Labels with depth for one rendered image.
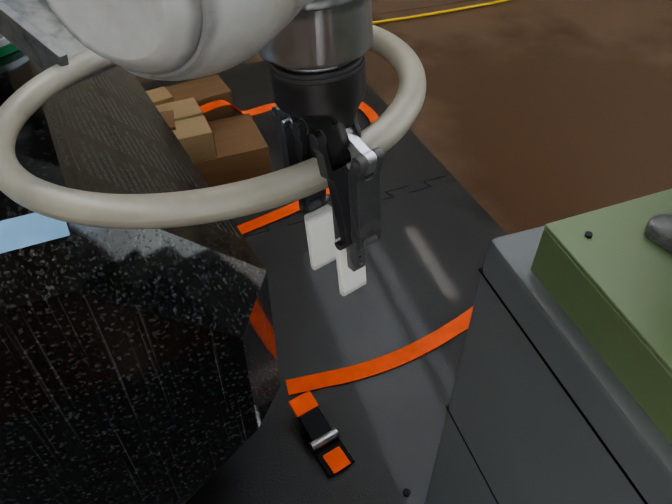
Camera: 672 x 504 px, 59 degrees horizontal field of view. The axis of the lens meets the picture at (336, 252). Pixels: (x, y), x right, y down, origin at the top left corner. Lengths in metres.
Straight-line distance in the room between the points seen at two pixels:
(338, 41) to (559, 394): 0.47
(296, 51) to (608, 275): 0.39
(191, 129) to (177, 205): 1.53
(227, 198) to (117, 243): 0.36
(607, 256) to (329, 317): 1.10
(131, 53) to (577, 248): 0.53
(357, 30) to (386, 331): 1.27
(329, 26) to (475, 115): 2.18
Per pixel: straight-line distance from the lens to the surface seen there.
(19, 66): 1.15
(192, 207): 0.50
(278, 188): 0.50
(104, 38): 0.25
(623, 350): 0.65
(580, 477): 0.76
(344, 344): 1.61
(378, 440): 1.47
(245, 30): 0.25
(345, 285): 0.58
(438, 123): 2.51
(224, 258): 0.93
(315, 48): 0.44
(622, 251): 0.69
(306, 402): 1.45
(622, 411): 0.65
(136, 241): 0.85
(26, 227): 0.82
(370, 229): 0.51
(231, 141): 2.13
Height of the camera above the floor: 1.30
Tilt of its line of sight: 44 degrees down
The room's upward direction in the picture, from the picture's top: straight up
